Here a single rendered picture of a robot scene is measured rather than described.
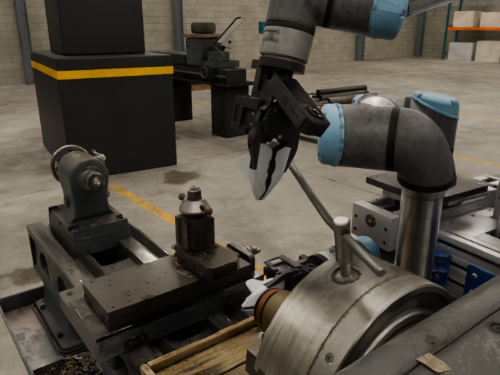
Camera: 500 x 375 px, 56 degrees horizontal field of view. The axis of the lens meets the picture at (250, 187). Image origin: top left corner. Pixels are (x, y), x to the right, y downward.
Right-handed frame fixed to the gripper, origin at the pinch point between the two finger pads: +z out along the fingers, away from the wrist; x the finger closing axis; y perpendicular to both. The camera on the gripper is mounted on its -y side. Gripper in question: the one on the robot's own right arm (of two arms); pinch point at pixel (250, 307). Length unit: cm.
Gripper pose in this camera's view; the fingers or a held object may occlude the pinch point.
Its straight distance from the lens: 88.5
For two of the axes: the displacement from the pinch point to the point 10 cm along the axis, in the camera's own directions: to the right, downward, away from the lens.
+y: -6.0, -2.6, 7.5
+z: -8.0, 2.0, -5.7
